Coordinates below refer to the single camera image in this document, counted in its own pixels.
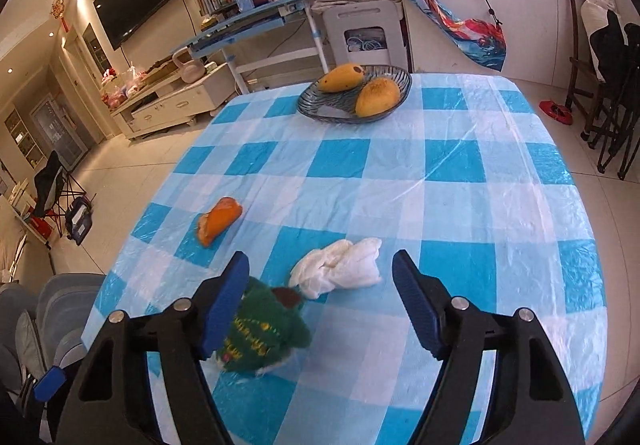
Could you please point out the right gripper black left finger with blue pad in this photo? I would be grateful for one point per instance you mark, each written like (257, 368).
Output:
(134, 360)

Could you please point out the small white tissue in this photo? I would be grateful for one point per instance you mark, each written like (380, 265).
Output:
(341, 265)

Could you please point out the green plush toy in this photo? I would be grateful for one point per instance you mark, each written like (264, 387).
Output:
(265, 331)

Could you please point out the red slipper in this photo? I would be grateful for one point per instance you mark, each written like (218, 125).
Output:
(556, 112)

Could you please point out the black bag on floor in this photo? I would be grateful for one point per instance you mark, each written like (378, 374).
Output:
(78, 219)

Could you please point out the pink kettlebell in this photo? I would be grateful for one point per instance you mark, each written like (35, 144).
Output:
(190, 69)

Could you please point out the white TV cabinet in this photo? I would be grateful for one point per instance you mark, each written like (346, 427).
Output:
(170, 102)

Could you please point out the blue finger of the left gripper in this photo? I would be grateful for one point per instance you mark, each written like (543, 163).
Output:
(49, 384)

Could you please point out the blue white checkered tablecloth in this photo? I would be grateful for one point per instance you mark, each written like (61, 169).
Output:
(463, 176)

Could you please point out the grey cushioned chair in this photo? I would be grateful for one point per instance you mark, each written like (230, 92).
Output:
(41, 331)

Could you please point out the black folding chair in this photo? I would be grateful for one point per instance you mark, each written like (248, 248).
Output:
(57, 191)

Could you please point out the white plastic stool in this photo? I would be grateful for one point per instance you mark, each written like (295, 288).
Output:
(366, 33)

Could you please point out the blue study desk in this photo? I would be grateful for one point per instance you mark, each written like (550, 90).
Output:
(265, 17)

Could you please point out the small orange peel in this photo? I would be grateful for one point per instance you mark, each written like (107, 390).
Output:
(214, 222)

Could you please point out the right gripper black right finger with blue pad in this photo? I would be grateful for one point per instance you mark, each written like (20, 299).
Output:
(530, 400)

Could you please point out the dark glass fruit bowl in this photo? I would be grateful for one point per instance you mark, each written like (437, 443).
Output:
(341, 107)

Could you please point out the dark wooden chair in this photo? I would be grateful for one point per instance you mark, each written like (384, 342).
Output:
(604, 81)

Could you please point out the colourful hanging bag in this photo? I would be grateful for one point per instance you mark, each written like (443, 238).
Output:
(482, 42)

